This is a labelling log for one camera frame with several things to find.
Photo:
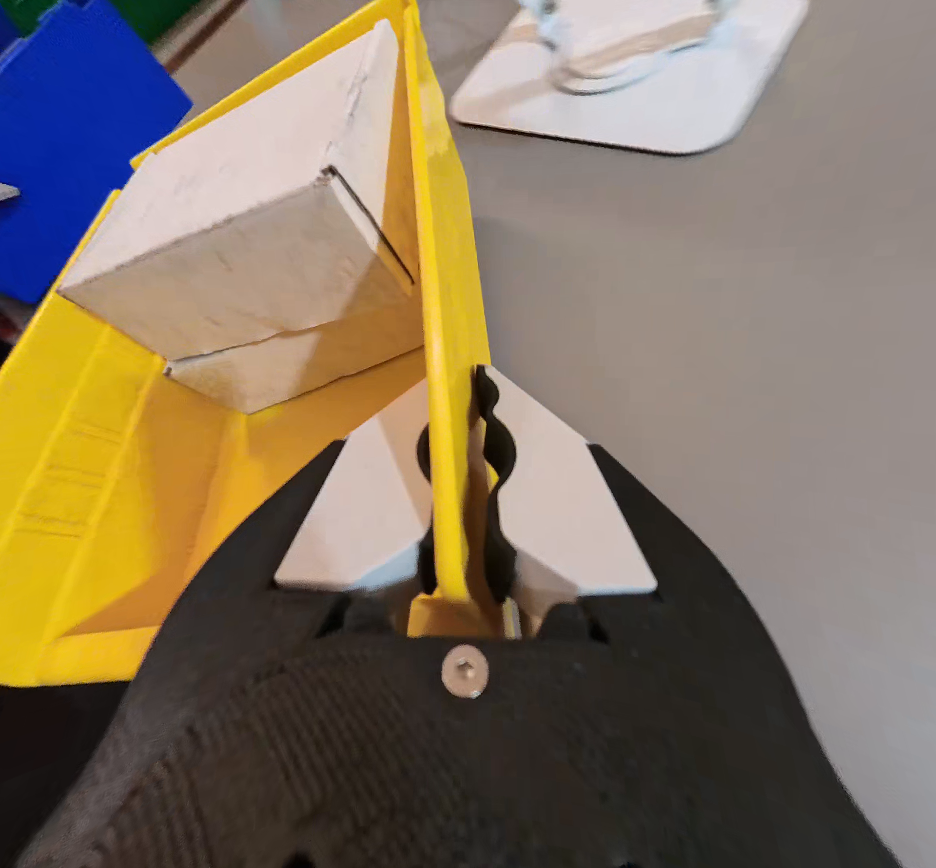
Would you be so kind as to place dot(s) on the grey desk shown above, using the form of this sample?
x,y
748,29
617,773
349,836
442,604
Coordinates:
x,y
695,370

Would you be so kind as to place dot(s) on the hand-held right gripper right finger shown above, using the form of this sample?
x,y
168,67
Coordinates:
x,y
570,509

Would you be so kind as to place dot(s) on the blue plastic bin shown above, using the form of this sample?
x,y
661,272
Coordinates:
x,y
73,151

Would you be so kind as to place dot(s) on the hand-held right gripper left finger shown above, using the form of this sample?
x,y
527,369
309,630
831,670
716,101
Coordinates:
x,y
358,517

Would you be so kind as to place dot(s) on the white cardboard mailer box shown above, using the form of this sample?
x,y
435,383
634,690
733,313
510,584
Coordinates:
x,y
241,210

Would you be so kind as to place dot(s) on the yellow plastic bin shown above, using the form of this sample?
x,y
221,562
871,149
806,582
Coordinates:
x,y
110,480

